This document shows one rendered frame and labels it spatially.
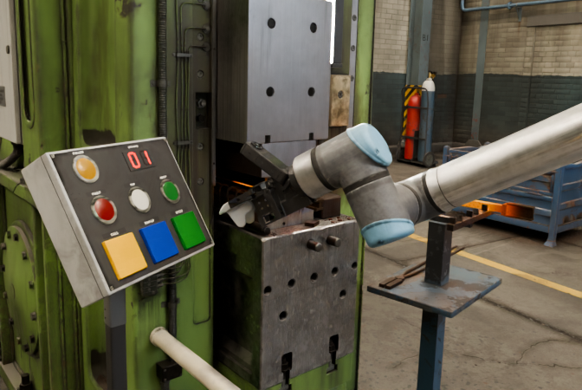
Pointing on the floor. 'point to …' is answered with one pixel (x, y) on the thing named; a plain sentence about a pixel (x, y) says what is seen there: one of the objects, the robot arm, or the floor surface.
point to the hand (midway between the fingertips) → (223, 207)
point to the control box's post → (115, 341)
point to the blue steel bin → (537, 198)
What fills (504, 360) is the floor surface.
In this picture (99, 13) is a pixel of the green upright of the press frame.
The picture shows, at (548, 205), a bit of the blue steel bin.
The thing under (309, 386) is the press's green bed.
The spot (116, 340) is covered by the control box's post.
